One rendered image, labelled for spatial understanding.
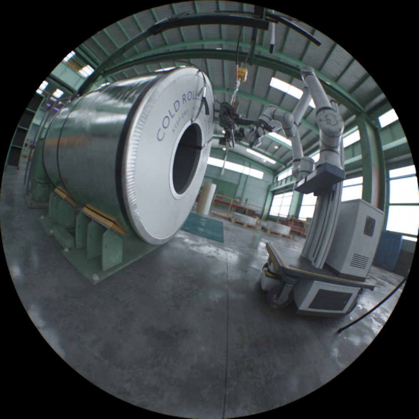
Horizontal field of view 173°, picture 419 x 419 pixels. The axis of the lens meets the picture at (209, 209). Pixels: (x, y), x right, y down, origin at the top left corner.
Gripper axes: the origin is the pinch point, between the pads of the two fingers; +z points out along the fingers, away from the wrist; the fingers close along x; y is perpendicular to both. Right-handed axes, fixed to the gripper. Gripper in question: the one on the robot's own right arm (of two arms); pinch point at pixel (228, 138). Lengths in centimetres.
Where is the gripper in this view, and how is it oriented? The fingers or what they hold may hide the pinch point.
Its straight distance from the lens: 149.9
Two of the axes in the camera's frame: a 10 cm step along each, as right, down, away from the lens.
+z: -8.9, 4.2, -1.5
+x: -4.5, -8.1, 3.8
